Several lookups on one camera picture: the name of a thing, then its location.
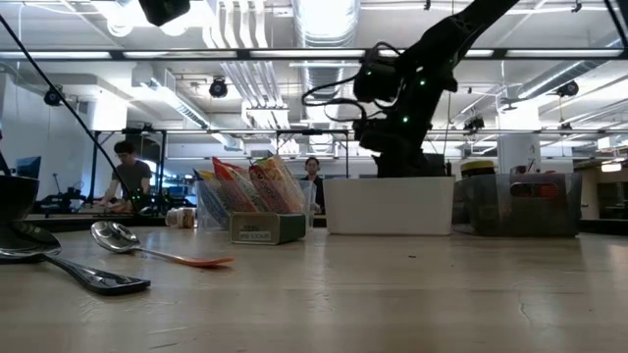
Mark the blue screen monitor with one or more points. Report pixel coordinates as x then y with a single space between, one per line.
28 166

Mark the glowing wall lamp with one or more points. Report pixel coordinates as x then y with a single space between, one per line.
611 167

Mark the green tin box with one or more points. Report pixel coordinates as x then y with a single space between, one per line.
267 230

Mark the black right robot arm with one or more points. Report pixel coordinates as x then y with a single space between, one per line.
456 29

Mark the smoky grey plastic bin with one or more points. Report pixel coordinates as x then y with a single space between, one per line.
490 216

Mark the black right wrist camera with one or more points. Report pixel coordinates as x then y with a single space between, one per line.
375 81

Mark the red and black bowl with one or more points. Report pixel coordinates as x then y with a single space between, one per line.
17 196

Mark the silver ventilation duct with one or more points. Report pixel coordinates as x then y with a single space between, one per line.
326 24

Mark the black ceiling spotlight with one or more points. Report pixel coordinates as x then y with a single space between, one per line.
218 88
54 95
474 123
568 88

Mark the yellow-lidded jar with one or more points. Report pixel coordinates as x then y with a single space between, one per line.
476 167

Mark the dark metal spoon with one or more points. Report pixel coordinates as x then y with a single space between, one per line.
98 280

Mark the black framed light bar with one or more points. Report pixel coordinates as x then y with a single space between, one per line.
116 54

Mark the white plastic bin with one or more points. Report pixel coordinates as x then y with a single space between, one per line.
392 206

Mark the red beef ramen packet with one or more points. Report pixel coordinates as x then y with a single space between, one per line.
230 184

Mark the person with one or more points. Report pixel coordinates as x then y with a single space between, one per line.
311 166
132 176

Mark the black monitor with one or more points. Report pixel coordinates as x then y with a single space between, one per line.
439 166

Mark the blue yellow ramen packet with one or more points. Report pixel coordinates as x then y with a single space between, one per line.
208 196

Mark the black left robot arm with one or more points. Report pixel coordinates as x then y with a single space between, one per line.
164 10

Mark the black background table frame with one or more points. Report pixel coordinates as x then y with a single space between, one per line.
196 131

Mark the clear plastic bin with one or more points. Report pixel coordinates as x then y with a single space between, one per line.
206 211

